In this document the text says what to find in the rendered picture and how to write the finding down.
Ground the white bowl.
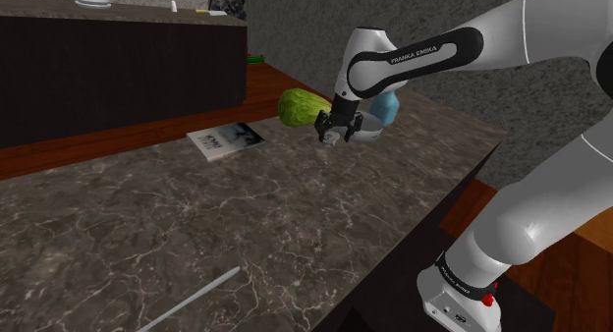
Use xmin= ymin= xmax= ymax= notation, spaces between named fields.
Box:
xmin=323 ymin=111 xmax=385 ymax=147

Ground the dark cabinet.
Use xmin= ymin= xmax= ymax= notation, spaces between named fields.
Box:
xmin=0 ymin=0 xmax=250 ymax=150

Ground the black and white book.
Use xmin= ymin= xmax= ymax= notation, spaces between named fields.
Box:
xmin=186 ymin=121 xmax=266 ymax=163

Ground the grey thin rod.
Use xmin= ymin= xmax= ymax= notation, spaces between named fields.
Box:
xmin=136 ymin=265 xmax=242 ymax=332

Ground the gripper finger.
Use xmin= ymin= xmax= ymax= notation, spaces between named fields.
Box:
xmin=343 ymin=112 xmax=364 ymax=143
xmin=314 ymin=110 xmax=333 ymax=143

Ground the light blue bottle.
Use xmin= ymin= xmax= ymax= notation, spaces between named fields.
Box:
xmin=366 ymin=90 xmax=401 ymax=128

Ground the green cabbage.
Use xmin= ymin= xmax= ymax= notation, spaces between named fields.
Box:
xmin=277 ymin=87 xmax=333 ymax=129

